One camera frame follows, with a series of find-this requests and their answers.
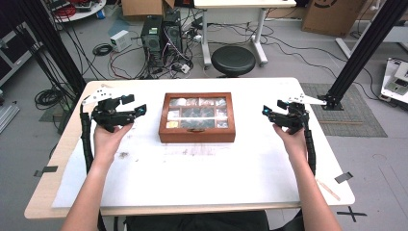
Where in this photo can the thin wooden stick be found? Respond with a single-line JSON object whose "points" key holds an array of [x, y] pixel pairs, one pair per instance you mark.
{"points": [[328, 190]]}

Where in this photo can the silver aluminium profile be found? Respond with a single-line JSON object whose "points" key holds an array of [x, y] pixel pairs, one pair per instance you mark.
{"points": [[8, 117]]}

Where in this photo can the white power adapter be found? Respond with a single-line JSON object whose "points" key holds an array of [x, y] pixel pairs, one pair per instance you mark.
{"points": [[185, 68]]}

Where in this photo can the white desk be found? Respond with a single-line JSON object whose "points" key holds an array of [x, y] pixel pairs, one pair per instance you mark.
{"points": [[243, 3]]}

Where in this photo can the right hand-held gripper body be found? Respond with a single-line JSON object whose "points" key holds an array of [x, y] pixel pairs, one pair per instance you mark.
{"points": [[293, 118]]}

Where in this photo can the black tape cross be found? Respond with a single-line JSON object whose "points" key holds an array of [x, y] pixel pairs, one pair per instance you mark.
{"points": [[351, 213]]}

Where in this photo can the grey floor mat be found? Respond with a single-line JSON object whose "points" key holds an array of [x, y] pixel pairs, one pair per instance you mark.
{"points": [[352, 122]]}

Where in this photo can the black tape strip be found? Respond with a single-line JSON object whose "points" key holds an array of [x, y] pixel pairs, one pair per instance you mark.
{"points": [[344, 177], [46, 170]]}

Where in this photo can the round white table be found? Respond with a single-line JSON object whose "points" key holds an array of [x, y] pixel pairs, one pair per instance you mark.
{"points": [[86, 14]]}

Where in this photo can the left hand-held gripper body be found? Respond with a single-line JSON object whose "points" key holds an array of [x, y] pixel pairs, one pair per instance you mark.
{"points": [[109, 115]]}

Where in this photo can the black metal frame post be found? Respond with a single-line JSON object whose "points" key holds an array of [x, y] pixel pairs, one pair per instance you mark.
{"points": [[54, 41], [362, 48]]}

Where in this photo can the large cardboard box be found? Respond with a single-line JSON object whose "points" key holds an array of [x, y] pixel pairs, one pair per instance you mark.
{"points": [[332, 16]]}

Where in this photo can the person's left hand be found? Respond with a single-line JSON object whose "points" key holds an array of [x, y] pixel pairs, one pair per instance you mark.
{"points": [[107, 144]]}

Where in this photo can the person's dark clothing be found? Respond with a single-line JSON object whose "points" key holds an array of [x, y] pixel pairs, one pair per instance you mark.
{"points": [[195, 222]]}

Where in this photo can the wooden box with glass lid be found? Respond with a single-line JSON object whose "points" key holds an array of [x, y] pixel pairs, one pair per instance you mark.
{"points": [[197, 134]]}

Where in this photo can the person's right hand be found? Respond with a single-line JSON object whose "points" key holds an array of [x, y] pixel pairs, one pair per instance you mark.
{"points": [[295, 144]]}

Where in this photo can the white machine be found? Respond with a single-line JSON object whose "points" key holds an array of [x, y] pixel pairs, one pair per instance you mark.
{"points": [[396, 83]]}

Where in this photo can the black round stool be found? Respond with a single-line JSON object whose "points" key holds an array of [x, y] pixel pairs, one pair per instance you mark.
{"points": [[233, 60]]}

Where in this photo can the black computer tower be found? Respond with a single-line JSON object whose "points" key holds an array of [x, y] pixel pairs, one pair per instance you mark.
{"points": [[151, 38], [173, 32]]}

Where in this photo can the small white box device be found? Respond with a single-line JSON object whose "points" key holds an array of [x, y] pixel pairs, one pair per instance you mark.
{"points": [[120, 40]]}

